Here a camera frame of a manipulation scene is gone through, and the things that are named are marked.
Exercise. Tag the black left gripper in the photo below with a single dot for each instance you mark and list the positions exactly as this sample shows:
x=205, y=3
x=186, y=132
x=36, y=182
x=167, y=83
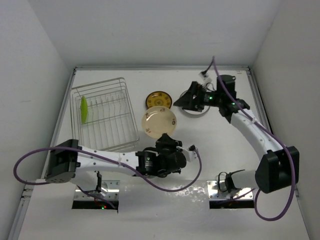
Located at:
x=165, y=140

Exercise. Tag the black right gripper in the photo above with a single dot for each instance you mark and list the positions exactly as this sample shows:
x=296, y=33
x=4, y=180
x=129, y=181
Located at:
x=186, y=101

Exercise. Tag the large white plate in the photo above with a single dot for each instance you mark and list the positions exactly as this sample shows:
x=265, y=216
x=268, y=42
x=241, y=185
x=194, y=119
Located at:
x=195, y=114

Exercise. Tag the yellow plate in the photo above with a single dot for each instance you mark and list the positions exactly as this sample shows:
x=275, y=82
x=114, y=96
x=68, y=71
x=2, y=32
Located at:
x=158, y=98

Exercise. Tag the beige plate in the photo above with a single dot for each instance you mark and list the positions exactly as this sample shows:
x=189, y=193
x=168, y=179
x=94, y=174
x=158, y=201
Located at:
x=158, y=120

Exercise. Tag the lime green plate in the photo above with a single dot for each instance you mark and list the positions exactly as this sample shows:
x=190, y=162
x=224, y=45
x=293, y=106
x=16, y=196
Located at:
x=83, y=110

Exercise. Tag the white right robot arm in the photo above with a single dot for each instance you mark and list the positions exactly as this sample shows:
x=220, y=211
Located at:
x=279, y=165

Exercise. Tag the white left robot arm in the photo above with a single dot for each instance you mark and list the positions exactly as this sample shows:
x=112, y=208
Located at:
x=82, y=166

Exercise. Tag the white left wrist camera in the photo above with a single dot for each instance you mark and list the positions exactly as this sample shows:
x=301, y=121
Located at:
x=190, y=153

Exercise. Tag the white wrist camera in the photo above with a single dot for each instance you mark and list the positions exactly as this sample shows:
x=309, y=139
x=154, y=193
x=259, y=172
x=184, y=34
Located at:
x=190, y=153
x=205, y=78

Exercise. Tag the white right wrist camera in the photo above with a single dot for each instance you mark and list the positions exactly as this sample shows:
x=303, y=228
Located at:
x=205, y=78

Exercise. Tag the metal wire dish rack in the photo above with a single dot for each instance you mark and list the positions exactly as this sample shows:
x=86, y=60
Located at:
x=111, y=124

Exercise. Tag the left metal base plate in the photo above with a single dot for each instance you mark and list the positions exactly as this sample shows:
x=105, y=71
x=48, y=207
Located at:
x=110, y=191

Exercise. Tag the metal base plate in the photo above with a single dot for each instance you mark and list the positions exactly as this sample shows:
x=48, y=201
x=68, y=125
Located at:
x=110, y=191
x=216, y=194

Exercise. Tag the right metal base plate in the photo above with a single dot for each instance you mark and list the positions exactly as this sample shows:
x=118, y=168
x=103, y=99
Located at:
x=216, y=194

